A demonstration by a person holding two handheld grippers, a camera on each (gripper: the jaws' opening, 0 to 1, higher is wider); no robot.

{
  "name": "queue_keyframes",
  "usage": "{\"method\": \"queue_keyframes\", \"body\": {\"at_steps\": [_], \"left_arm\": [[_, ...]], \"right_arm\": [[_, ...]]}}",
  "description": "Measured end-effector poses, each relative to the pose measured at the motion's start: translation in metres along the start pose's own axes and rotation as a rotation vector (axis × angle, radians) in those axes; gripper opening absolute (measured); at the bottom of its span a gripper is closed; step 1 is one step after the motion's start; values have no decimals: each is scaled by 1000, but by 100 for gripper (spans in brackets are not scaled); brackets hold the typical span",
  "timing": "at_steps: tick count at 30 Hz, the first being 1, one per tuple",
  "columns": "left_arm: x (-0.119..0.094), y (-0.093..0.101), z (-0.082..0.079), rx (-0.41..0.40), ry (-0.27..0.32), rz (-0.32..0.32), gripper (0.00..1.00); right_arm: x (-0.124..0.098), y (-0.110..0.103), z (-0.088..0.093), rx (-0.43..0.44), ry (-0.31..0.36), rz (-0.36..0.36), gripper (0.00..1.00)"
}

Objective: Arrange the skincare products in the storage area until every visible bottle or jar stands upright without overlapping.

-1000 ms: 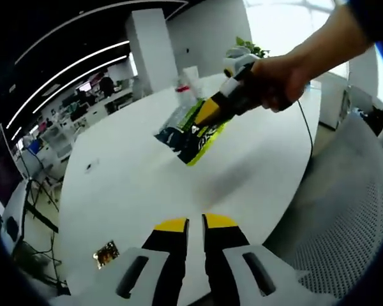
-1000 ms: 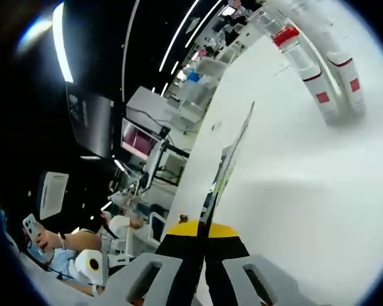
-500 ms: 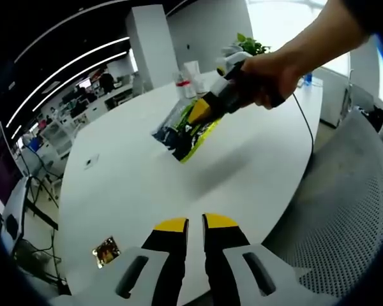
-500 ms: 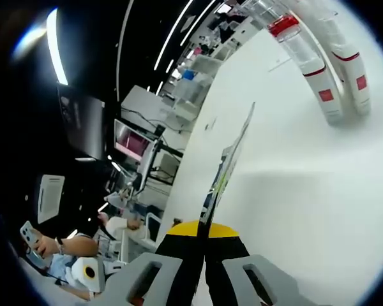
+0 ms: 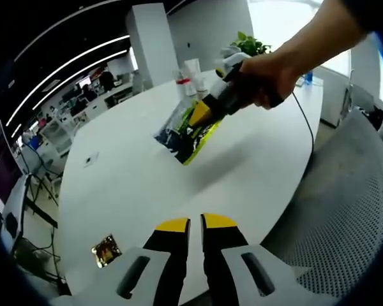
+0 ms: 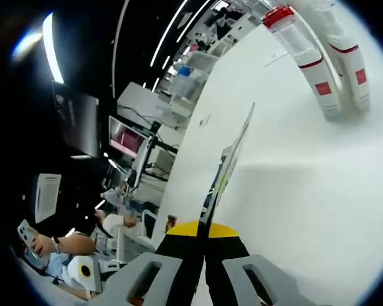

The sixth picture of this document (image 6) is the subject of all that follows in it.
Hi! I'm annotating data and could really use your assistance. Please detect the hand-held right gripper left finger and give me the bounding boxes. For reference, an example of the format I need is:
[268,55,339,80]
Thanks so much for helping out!
[99,219,208,306]

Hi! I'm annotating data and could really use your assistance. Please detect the straight ceiling light strip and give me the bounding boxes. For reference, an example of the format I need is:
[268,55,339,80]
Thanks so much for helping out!
[149,0,190,68]

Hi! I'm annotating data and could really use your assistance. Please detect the long curved ceiling light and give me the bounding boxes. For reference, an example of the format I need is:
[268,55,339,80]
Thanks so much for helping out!
[42,11,65,85]

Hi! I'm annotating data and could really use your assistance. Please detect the red-capped small bottle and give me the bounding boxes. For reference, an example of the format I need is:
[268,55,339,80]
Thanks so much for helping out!
[324,30,372,113]

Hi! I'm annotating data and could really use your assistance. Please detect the green black skincare sachet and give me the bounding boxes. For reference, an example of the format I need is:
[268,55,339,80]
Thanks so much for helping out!
[197,101,257,238]

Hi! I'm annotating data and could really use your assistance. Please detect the white skincare bottle clear cap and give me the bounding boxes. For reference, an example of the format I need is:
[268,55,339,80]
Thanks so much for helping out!
[272,27,343,121]

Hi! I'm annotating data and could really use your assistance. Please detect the clear skincare jar red lid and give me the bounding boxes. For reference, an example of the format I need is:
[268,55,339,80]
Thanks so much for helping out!
[252,0,297,33]

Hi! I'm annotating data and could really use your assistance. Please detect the ceiling air conditioner unit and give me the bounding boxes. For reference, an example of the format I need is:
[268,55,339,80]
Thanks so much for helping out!
[34,173,63,224]

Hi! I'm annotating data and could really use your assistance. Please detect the purple screen monitor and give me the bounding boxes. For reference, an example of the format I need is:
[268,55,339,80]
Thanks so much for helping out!
[108,115,151,159]

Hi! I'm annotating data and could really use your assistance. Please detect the light blue smartphone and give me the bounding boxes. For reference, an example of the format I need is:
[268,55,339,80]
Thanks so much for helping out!
[17,219,41,259]

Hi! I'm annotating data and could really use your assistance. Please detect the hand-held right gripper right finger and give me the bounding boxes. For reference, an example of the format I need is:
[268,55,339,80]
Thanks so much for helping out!
[205,222,312,306]

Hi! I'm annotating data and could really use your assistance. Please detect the large black hanging screen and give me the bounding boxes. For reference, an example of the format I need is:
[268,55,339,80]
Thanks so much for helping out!
[52,81,100,157]

